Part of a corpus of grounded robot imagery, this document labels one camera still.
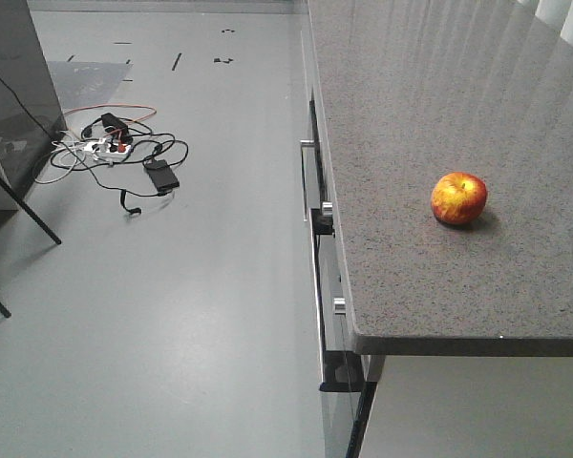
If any dark grey island cabinet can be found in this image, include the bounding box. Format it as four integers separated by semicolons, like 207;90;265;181
0;1;65;198

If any black tangled cable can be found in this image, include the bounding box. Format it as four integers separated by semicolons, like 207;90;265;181
50;118;190;217

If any black power adapter brick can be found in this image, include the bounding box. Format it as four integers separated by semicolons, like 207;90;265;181
143;159;180;193

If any orange cable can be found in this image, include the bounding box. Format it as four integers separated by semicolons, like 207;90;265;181
62;102;158;129

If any black chair leg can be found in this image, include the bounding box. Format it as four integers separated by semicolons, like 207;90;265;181
0;177;62;245

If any red yellow apple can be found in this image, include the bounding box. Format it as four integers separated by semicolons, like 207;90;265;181
431;172;488;226

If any small black adapter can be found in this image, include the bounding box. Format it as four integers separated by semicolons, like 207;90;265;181
100;113;128;132

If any black built-in oven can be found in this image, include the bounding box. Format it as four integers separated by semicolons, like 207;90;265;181
300;99;375;457

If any white cable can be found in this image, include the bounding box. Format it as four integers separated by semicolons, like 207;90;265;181
32;129;93;185

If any silver oven handle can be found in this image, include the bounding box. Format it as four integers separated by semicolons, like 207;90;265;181
300;139;316;221

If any silver oven knob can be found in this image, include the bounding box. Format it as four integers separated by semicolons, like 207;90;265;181
332;297;346;316
320;201;333;217

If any white power strip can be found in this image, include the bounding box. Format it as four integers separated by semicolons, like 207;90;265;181
83;138;132;162

